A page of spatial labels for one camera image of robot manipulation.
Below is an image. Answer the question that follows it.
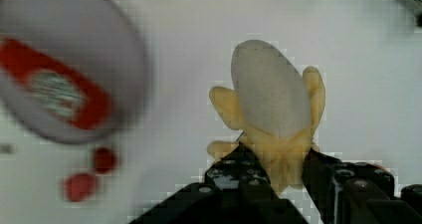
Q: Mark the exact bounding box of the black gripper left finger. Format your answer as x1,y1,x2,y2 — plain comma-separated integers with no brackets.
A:
128,144,309,224

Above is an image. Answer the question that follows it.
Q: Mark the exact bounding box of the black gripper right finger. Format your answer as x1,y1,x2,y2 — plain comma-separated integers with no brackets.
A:
302,149,422,224

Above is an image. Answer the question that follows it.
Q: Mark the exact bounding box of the peeled yellow banana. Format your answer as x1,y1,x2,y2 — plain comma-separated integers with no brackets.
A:
209,40,325,194

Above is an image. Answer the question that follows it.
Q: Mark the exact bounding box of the smaller red strawberry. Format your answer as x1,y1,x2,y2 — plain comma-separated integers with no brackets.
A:
93,147,117,174

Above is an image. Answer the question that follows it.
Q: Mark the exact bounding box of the larger red strawberry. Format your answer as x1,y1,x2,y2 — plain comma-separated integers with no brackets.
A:
63,172,97,202

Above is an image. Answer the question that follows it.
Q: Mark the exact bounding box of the red ketchup bottle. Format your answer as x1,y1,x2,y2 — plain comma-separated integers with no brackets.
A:
0,37,112,129

